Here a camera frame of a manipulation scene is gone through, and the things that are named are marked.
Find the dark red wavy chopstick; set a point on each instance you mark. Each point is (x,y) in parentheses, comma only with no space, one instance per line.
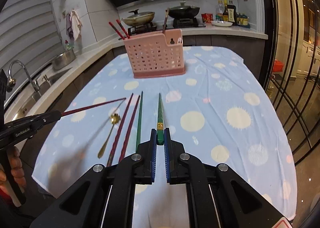
(116,140)
(127,136)

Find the beige pan with lid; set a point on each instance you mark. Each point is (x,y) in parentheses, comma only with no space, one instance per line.
(139,18)

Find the black wok with lid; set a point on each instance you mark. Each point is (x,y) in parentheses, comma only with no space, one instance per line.
(183,11)

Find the white plate on counter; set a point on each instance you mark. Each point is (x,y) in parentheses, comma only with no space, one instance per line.
(222,23)

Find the pink perforated utensil holder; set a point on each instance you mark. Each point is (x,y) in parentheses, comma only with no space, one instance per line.
(155,54)

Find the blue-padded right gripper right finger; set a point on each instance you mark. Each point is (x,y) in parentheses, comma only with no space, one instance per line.
(185,169)

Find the dark maroon chopstick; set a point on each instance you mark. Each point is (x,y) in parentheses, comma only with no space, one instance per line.
(70,112)

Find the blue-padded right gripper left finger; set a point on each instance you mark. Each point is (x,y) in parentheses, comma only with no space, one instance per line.
(136,169)

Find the dark soy sauce bottle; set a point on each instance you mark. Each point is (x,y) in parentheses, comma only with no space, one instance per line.
(231,10)

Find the clear plastic bottle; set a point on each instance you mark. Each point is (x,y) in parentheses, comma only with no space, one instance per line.
(219,11)

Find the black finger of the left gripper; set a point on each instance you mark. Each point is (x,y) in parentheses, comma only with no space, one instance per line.
(46,118)

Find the blue planet-print tablecloth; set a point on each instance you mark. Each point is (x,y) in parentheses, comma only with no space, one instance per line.
(217,110)

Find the hanging purple cloth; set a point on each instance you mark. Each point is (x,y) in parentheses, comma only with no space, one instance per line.
(69,30)

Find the person's left hand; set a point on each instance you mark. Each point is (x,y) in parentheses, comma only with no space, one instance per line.
(16,169)

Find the steel bowl on counter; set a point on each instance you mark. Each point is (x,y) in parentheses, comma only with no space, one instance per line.
(63,59)

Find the green chopstick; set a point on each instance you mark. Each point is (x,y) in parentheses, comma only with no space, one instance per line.
(160,123)
(139,126)

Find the brown chopstick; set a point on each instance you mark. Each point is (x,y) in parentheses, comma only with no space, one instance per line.
(165,20)

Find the red instant noodle cup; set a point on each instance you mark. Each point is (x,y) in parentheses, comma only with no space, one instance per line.
(207,17)

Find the bright red chopstick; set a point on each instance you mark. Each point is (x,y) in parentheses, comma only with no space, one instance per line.
(122,28)
(116,30)

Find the hanging white towel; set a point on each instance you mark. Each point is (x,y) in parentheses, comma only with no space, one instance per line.
(76,25)

